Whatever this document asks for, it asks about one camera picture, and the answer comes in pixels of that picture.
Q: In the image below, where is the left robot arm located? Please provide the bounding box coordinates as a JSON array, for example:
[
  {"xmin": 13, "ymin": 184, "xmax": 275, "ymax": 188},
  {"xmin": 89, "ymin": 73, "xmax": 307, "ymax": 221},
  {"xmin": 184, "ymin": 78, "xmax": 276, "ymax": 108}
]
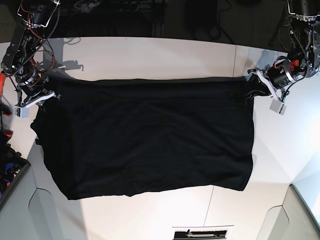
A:
[{"xmin": 241, "ymin": 0, "xmax": 320, "ymax": 103}]

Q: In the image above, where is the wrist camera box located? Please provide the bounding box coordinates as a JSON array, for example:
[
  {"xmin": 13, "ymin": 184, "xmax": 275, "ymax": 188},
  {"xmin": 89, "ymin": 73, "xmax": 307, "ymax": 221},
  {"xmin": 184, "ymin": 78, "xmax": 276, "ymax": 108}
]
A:
[
  {"xmin": 14, "ymin": 106, "xmax": 29, "ymax": 119},
  {"xmin": 269, "ymin": 99, "xmax": 287, "ymax": 116}
]

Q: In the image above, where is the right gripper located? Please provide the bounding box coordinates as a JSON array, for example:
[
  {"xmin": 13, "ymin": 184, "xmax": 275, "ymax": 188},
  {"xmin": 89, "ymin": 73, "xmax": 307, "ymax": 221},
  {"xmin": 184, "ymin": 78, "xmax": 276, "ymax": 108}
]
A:
[{"xmin": 15, "ymin": 88, "xmax": 61, "ymax": 113}]

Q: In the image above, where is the orange handled tool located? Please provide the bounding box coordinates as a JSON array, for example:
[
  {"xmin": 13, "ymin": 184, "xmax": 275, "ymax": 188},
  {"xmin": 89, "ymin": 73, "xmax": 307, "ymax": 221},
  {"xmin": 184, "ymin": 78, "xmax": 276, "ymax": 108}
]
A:
[{"xmin": 0, "ymin": 71, "xmax": 13, "ymax": 138}]

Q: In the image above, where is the black white label plate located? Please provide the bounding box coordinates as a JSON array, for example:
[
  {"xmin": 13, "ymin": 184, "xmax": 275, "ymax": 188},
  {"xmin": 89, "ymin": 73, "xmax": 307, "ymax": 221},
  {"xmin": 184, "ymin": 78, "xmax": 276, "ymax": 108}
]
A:
[{"xmin": 172, "ymin": 225, "xmax": 234, "ymax": 240}]

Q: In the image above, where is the black printed t-shirt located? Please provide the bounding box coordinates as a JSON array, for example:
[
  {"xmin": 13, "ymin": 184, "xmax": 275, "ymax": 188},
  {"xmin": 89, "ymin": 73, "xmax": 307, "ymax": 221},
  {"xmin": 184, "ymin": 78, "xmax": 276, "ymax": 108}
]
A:
[{"xmin": 30, "ymin": 77, "xmax": 255, "ymax": 200}]

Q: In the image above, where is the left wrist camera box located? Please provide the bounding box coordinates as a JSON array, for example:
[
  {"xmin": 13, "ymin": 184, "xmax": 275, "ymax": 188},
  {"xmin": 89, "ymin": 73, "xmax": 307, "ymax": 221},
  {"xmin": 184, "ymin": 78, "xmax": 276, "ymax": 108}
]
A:
[{"xmin": 269, "ymin": 99, "xmax": 287, "ymax": 116}]

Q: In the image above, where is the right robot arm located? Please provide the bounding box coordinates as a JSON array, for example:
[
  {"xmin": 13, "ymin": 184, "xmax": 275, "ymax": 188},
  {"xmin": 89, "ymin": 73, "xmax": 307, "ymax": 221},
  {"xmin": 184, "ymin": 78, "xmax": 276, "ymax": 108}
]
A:
[{"xmin": 0, "ymin": 0, "xmax": 61, "ymax": 118}]

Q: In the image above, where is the black power strip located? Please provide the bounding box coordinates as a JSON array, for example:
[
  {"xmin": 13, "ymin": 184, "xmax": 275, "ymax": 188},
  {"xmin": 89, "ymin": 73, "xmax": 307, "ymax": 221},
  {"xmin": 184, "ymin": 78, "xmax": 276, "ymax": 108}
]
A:
[{"xmin": 110, "ymin": 0, "xmax": 141, "ymax": 12}]

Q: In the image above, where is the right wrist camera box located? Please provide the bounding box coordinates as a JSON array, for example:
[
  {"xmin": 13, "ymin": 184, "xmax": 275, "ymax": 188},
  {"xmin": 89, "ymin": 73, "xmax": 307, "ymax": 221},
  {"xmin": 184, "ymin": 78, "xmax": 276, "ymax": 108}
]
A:
[{"xmin": 14, "ymin": 106, "xmax": 29, "ymax": 119}]

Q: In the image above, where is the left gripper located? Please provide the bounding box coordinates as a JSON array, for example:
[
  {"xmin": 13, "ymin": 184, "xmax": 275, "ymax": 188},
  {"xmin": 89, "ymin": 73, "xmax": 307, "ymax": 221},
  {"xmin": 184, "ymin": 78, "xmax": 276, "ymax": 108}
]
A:
[{"xmin": 243, "ymin": 65, "xmax": 290, "ymax": 103}]

